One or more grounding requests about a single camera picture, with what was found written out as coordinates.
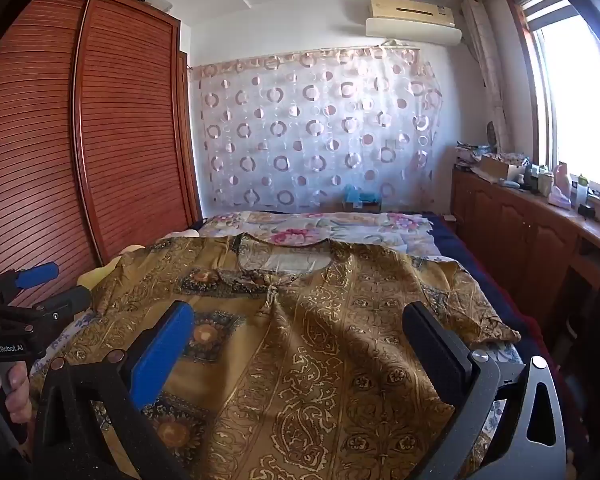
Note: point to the pink bottle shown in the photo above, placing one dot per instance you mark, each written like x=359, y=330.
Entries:
x=562, y=175

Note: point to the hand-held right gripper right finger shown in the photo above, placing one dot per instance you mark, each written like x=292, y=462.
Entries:
x=432, y=345

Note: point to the wooden headboard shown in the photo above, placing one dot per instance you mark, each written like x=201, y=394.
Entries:
x=130, y=135

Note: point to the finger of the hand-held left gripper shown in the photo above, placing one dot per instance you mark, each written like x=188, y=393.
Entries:
x=65, y=301
x=37, y=275

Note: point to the cardboard box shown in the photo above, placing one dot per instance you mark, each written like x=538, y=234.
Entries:
x=495, y=166

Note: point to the pale tied window curtain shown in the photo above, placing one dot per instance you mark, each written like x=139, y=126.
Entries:
x=485, y=70

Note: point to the dark blue bed cover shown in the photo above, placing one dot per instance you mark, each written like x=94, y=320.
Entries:
x=480, y=270

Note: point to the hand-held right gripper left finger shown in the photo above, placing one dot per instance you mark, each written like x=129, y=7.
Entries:
x=159, y=355

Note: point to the pile of papers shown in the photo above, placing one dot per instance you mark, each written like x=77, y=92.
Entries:
x=470, y=155

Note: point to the golden patterned shirt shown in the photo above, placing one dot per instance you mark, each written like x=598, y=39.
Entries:
x=305, y=360

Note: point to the wooden-framed window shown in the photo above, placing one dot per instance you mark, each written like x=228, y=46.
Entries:
x=575, y=110

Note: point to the person's left hand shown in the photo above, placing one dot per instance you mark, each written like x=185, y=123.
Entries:
x=17, y=392

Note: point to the white jar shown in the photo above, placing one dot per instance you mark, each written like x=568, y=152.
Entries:
x=545, y=183

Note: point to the small black box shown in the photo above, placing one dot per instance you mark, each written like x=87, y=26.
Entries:
x=587, y=211

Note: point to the teal box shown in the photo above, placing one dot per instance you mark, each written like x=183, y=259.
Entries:
x=352, y=196

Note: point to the wall air conditioner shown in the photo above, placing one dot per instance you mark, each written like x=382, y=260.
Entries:
x=410, y=20

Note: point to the green-capped bottle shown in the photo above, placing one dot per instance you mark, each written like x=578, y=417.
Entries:
x=579, y=191

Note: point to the grey box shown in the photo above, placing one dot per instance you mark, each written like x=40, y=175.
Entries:
x=156, y=3

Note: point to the circle-patterned sheer curtain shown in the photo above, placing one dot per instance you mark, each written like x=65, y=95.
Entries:
x=320, y=135

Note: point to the wooden low cabinet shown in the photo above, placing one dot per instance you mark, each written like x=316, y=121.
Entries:
x=510, y=230

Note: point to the beige pink pillow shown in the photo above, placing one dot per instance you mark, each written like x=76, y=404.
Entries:
x=182, y=233

